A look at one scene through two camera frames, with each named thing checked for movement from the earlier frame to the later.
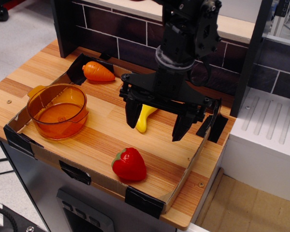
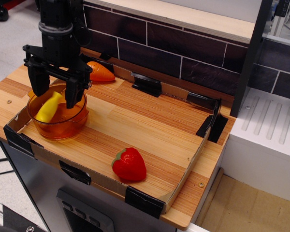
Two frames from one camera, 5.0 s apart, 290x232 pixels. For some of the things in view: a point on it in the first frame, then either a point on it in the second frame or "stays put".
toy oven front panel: x=81 y=215 stays put
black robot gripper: x=165 y=88 -> x=60 y=51
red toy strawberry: x=129 y=164 stays put
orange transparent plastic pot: x=57 y=111 stays put
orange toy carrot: x=95 y=72 stays put
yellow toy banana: x=146 y=110 -> x=47 y=109
